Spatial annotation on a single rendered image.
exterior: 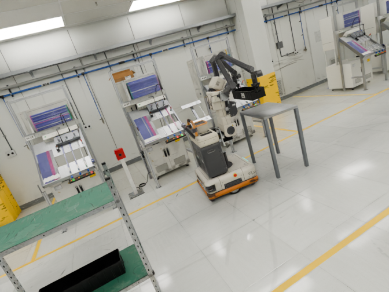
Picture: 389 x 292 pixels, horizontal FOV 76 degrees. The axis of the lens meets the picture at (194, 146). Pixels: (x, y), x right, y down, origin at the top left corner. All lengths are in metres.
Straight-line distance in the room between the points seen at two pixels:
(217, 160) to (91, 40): 3.86
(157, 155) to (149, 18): 3.14
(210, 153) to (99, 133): 3.31
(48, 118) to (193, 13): 3.96
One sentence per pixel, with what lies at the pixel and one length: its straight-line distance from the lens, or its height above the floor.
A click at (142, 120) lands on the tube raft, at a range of 4.11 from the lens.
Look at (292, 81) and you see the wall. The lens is 7.86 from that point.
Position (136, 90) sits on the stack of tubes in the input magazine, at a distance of 4.24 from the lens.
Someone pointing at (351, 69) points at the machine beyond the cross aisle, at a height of 0.47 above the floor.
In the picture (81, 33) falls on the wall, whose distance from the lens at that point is 5.84.
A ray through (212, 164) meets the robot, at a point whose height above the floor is 0.46.
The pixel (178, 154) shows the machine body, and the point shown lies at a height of 0.28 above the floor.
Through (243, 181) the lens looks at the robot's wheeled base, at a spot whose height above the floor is 0.12.
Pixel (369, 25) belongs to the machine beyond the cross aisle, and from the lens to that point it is 8.30.
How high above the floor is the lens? 1.54
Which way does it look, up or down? 16 degrees down
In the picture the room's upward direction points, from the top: 18 degrees counter-clockwise
